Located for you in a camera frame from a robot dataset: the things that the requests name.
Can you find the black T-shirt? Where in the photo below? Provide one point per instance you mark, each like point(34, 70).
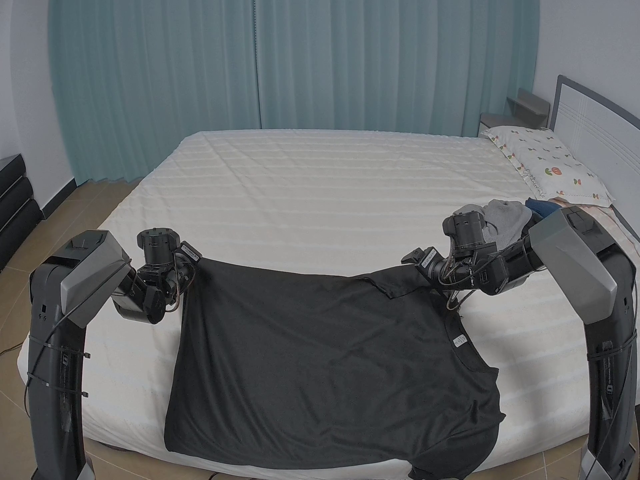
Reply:
point(310, 358)

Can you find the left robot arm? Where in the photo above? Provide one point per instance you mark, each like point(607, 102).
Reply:
point(52, 368)

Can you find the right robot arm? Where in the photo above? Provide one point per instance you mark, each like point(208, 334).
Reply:
point(607, 368)

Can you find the bed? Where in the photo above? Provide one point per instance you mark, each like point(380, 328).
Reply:
point(310, 193)

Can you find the pile of clothes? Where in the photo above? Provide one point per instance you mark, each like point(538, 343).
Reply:
point(507, 220)

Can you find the blue-green curtain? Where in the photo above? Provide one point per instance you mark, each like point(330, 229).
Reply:
point(160, 68)
point(390, 53)

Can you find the grey bedside table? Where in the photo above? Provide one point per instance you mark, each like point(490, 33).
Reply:
point(525, 105)

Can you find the white printed pillow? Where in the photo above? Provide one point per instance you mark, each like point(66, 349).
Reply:
point(550, 163)

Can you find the black chest of drawers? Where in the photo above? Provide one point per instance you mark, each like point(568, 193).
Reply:
point(12, 203)

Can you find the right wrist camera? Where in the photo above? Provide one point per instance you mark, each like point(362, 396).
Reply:
point(419, 259)

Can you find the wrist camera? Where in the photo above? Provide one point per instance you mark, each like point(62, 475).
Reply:
point(419, 259)
point(191, 251)

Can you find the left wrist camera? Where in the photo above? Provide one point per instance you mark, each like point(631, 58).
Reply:
point(191, 251)

